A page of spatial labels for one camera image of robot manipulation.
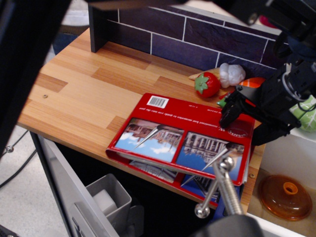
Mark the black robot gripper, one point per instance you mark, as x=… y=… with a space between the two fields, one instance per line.
x=269 y=104

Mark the red spiral-bound picture book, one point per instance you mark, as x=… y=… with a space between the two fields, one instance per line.
x=177 y=142

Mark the open grey cabinet door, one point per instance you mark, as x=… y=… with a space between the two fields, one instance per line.
x=81 y=215

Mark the red toy chili pepper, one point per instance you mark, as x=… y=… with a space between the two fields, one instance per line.
x=221 y=103

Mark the orange salmon sushi toy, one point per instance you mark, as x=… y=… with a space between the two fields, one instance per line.
x=253 y=82

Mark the white toy garlic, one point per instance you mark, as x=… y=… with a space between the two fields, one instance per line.
x=231 y=75

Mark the red toy tomato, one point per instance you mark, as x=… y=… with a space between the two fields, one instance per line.
x=207 y=85

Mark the green toy cabbage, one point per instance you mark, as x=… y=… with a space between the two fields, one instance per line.
x=305 y=112

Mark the silver metal clamp screw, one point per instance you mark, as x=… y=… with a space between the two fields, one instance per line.
x=222 y=180

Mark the orange transparent pot lid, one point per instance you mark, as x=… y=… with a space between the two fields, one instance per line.
x=285 y=197

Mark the blue clamp body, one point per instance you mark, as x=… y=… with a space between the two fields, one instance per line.
x=229 y=202

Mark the magenta cup on shelf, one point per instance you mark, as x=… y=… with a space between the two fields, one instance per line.
x=265 y=21

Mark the grey plastic bin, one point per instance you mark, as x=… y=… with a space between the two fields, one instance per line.
x=109 y=182

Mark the white block in bin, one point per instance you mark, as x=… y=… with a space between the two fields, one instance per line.
x=105 y=202

